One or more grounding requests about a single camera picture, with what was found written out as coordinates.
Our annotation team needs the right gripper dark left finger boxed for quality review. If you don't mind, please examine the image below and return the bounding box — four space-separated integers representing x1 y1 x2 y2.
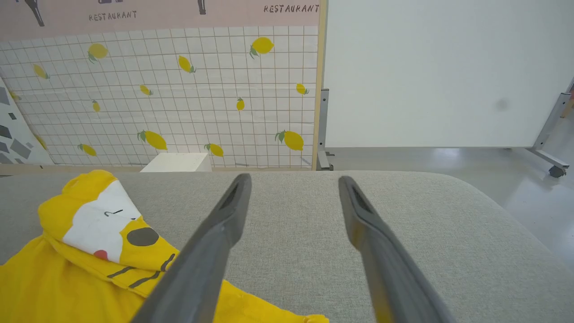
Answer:
130 173 252 323

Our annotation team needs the pink restaurant poster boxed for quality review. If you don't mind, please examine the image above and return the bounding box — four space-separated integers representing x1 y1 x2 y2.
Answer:
0 0 322 42

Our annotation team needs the white box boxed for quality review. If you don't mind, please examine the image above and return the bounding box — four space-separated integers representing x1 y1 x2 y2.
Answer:
140 153 213 173

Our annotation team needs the grey metal stand foot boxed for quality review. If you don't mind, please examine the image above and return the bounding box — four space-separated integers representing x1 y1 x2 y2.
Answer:
317 88 335 172

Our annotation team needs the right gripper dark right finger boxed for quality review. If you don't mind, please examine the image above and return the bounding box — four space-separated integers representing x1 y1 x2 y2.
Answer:
338 175 458 323

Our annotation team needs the grey board leg with caster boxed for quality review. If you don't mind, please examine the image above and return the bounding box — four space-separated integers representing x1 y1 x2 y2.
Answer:
526 77 574 179

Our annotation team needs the white board panel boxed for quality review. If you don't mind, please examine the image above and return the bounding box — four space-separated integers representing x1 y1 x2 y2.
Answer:
324 0 574 149

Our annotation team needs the lemon print grid partition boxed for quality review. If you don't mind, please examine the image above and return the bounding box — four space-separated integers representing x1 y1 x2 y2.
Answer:
0 26 327 171

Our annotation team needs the yellow cartoon face t-shirt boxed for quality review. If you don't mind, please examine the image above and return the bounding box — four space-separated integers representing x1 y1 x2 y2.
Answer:
0 169 330 323

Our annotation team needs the grey geometric pattern panel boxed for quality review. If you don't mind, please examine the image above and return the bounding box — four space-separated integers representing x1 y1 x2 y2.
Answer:
0 77 55 166

